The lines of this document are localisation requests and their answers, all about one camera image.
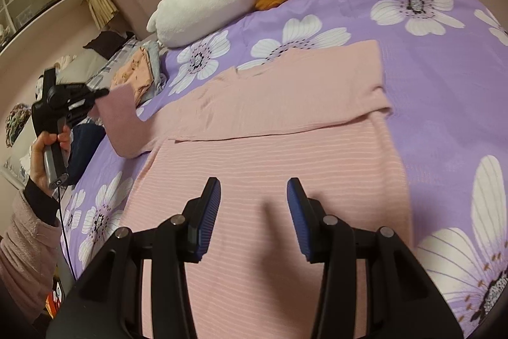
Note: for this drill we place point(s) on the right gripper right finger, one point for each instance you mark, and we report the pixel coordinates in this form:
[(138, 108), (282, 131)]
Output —
[(307, 215)]

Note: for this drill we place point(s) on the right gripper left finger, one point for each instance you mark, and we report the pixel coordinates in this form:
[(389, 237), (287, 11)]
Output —
[(201, 214)]

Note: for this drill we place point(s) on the pink striped long-sleeve top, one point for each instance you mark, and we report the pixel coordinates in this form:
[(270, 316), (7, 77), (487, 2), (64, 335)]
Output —
[(317, 115)]

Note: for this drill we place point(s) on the person left hand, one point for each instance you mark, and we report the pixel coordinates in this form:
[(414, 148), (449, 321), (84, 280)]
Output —
[(37, 165)]

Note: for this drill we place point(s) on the beige pillow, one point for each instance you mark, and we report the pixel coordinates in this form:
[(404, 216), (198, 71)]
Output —
[(82, 68)]

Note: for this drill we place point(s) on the navy blue garment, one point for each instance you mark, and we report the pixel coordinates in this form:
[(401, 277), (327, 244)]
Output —
[(85, 140)]

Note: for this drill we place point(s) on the colourful crochet item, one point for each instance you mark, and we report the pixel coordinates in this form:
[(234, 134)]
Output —
[(15, 122)]

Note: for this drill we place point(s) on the plaid grey blanket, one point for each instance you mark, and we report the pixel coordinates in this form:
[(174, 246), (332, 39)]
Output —
[(104, 77)]

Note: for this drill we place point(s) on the orange patterned folded garment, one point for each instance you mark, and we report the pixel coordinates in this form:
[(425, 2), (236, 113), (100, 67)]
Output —
[(137, 73)]

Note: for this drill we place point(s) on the yellow pleated fabric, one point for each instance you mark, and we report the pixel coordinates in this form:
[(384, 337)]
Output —
[(102, 12)]

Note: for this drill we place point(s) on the grey folded garment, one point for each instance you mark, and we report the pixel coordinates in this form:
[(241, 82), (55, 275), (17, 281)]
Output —
[(159, 78)]

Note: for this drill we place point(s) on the pink fuzzy left sleeve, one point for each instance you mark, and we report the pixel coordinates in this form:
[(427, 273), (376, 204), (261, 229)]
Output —
[(29, 250)]

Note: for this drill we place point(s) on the purple floral bedsheet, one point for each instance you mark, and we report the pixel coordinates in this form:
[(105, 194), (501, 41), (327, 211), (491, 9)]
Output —
[(445, 76)]

